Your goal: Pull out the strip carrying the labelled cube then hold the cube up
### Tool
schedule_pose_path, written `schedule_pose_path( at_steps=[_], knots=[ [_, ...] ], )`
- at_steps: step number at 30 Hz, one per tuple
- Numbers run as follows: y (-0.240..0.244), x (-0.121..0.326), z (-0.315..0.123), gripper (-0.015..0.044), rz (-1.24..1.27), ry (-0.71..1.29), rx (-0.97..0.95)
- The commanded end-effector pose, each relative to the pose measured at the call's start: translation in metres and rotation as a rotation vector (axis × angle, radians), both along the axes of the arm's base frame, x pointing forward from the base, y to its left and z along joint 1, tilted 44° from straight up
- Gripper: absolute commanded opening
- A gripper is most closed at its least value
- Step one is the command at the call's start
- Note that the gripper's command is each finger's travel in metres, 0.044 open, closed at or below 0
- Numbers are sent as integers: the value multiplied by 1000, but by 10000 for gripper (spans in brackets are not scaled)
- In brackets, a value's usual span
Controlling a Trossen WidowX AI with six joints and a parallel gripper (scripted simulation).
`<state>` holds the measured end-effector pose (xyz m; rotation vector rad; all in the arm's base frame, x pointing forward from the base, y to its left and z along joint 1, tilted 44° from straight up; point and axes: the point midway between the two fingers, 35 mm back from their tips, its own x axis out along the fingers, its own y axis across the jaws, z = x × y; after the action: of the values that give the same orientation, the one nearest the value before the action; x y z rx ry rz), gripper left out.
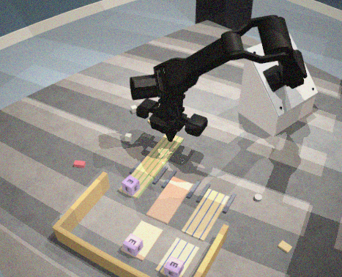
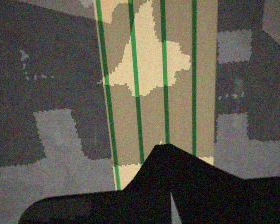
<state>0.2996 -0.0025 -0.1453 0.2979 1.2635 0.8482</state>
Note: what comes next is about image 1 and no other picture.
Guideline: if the small pink block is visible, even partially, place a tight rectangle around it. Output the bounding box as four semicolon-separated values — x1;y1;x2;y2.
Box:
73;160;86;168

